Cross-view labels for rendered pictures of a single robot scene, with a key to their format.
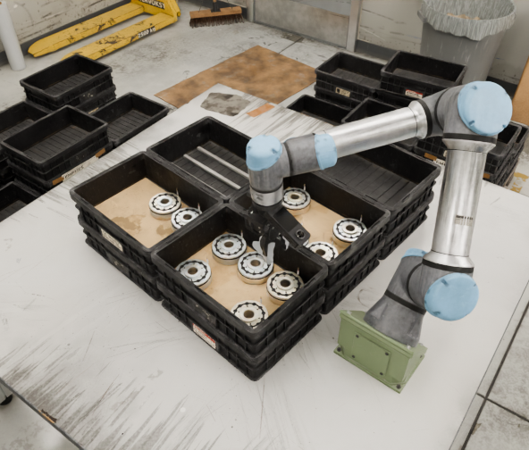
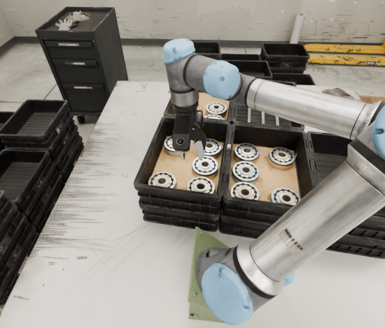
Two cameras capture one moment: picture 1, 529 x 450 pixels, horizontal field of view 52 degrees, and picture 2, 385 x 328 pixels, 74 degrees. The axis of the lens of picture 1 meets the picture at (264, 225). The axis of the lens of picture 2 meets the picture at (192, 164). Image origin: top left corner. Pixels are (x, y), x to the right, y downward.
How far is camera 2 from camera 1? 94 cm
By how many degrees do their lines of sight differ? 40
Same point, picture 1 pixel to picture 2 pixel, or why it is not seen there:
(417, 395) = not seen: outside the picture
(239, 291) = (183, 170)
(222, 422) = (110, 219)
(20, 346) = (112, 124)
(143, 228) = not seen: hidden behind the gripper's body
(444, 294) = (213, 280)
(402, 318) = not seen: hidden behind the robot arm
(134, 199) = (211, 99)
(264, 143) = (178, 43)
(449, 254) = (252, 256)
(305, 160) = (194, 73)
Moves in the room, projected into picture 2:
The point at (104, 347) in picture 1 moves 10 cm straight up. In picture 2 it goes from (128, 149) to (125, 133)
